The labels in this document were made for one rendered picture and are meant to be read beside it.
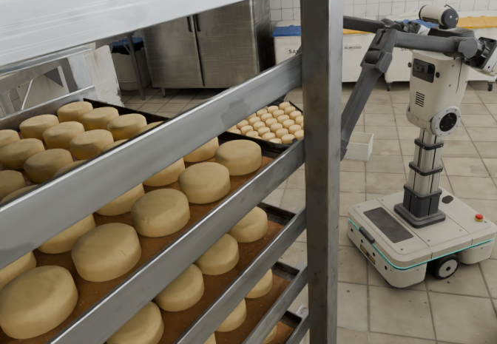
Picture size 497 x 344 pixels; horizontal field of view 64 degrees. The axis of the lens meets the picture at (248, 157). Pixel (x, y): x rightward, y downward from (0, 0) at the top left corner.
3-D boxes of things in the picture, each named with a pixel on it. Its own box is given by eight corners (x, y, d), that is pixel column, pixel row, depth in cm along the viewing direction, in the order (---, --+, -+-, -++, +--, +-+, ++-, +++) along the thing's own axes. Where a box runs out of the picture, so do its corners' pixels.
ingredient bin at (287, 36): (275, 94, 498) (271, 31, 462) (281, 78, 553) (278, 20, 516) (319, 93, 487) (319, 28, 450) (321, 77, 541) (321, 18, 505)
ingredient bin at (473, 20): (442, 92, 452) (452, 22, 416) (436, 75, 505) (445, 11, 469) (497, 92, 437) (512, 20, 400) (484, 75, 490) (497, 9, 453)
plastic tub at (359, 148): (373, 149, 350) (373, 133, 343) (368, 162, 333) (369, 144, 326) (339, 146, 363) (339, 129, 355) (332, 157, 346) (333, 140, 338)
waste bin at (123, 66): (160, 79, 600) (150, 35, 568) (143, 92, 555) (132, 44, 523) (127, 80, 613) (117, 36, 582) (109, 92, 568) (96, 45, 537)
